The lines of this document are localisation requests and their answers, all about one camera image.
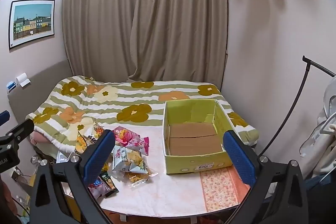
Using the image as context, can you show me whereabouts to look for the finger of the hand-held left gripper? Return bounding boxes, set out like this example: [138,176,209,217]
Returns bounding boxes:
[0,118,35,147]
[0,110,11,124]

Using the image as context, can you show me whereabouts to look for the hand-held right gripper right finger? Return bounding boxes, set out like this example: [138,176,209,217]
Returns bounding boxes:
[223,130,310,224]

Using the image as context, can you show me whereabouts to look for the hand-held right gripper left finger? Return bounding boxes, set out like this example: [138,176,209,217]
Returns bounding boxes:
[28,130,116,224]

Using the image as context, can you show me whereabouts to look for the pile of snack packets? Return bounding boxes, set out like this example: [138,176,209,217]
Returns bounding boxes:
[56,122,159,199]

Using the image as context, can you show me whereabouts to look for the pink snack packet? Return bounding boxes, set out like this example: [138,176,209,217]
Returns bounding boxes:
[112,126,150,156]

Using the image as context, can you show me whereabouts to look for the green cardboard box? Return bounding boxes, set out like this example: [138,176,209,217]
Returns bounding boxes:
[162,99,256,175]

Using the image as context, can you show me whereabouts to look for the pink pillow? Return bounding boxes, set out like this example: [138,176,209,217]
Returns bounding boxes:
[29,132,57,146]

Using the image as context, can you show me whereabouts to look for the orange floral cloth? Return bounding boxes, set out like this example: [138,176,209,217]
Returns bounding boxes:
[199,166,251,212]

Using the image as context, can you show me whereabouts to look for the white tissue roll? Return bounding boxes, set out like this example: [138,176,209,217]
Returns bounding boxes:
[16,72,31,87]

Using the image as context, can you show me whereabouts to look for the grey padded headboard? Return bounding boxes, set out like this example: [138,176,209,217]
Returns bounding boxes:
[8,60,72,140]

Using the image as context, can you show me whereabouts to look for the white tablecloth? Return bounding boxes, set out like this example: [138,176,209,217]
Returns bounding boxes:
[56,123,252,216]

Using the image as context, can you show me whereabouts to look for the floral striped blanket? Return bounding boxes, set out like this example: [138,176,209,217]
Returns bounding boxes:
[25,76,259,153]

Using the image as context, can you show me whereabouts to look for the white hanging clothes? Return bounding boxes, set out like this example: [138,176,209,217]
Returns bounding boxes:
[299,77,336,174]

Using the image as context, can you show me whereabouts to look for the black clothes rack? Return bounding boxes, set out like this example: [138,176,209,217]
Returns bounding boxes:
[259,55,336,156]

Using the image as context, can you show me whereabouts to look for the beige curtain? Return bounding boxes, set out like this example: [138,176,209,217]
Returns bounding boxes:
[62,0,228,84]

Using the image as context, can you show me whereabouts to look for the framed wall poster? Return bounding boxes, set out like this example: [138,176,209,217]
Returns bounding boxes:
[9,0,55,50]

